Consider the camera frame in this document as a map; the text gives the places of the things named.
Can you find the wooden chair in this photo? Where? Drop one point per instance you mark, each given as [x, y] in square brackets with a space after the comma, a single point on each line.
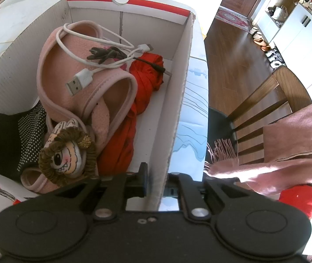
[296, 87]

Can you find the cream plush doll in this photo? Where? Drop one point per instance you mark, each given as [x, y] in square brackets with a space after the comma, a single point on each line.
[62, 159]

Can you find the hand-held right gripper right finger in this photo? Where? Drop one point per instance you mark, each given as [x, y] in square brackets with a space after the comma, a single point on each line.
[186, 191]

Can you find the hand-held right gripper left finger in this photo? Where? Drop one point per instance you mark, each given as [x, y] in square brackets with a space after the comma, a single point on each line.
[142, 180]

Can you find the open white shelf unit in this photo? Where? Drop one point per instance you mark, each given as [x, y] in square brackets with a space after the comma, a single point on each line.
[278, 13]

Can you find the row of shoes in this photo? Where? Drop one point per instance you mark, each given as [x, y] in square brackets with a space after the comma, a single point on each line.
[272, 56]

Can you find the pink scarf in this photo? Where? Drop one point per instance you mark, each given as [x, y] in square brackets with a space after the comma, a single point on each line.
[296, 142]

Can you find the red cushion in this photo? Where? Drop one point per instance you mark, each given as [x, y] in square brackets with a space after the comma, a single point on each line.
[301, 197]

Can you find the black dotted glove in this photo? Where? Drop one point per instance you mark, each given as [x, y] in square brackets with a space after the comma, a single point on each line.
[8, 142]

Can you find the brown scrunchie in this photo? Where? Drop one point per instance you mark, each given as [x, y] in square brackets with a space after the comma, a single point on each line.
[45, 167]

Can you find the patterned rug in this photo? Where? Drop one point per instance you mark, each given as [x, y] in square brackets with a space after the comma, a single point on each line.
[231, 16]

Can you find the red cloth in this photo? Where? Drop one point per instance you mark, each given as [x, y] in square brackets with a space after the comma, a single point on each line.
[142, 87]

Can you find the red and white cardboard box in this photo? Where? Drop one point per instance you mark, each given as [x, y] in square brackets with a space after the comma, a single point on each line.
[172, 87]

